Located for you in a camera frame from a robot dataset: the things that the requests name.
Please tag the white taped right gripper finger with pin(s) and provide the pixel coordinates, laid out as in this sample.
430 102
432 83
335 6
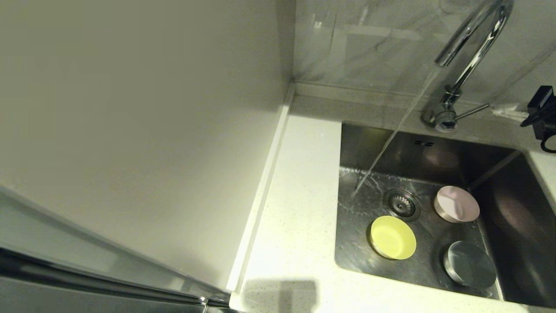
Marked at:
510 108
514 116

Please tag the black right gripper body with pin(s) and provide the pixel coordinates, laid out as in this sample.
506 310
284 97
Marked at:
548 117

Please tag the chrome gooseneck faucet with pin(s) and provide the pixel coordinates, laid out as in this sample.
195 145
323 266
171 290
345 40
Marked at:
447 115

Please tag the pink bowl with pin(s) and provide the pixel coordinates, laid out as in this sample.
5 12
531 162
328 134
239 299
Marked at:
458 204

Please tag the pale grey bowl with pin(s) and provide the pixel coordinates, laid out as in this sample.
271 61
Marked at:
471 265

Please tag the yellow bowl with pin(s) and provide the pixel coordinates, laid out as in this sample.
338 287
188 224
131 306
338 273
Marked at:
393 238

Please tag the stainless steel sink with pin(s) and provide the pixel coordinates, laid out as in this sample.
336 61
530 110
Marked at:
360 243

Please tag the round metal drain strainer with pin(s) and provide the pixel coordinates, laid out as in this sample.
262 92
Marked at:
402 204

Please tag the white counter edge strip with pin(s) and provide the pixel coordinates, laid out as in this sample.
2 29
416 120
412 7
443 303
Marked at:
260 191

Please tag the tall white cabinet panel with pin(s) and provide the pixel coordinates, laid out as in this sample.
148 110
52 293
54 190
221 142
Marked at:
130 108

